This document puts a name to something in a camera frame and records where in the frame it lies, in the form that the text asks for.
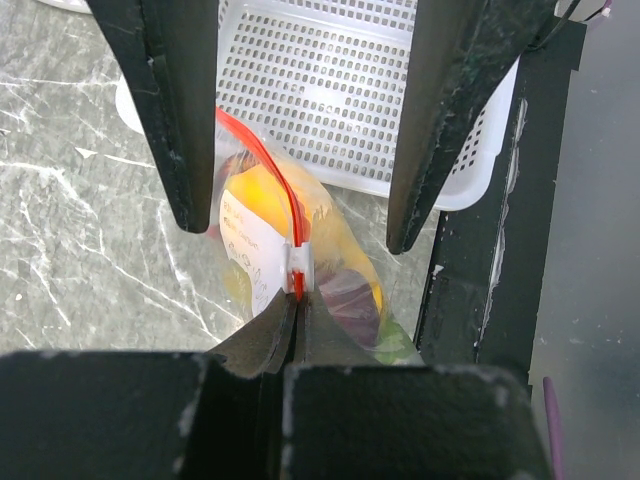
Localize purple fake grapes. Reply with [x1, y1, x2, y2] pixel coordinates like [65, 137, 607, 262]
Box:
[317, 269, 381, 349]

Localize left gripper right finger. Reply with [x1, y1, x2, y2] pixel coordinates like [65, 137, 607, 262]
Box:
[386, 0, 555, 254]

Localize yellow fake lemon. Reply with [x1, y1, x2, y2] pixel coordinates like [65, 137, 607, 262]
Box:
[225, 165, 311, 241]

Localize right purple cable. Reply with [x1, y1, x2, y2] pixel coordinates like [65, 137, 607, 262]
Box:
[541, 375, 567, 480]

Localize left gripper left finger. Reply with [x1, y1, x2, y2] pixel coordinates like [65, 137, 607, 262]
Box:
[89, 0, 219, 234]

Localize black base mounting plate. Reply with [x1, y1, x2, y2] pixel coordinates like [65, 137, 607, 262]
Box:
[414, 21, 587, 386]

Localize clear zip top bag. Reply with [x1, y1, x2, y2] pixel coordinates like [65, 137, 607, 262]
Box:
[212, 106, 426, 369]

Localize green fake lettuce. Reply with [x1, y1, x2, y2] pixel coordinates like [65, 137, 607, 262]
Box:
[374, 321, 424, 366]

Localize yellow fake banana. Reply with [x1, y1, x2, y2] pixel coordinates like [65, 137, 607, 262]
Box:
[218, 210, 383, 315]

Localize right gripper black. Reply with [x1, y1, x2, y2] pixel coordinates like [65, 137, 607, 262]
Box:
[1, 290, 551, 479]

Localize white perforated rectangular basket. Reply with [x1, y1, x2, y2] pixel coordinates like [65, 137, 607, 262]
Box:
[114, 0, 521, 212]

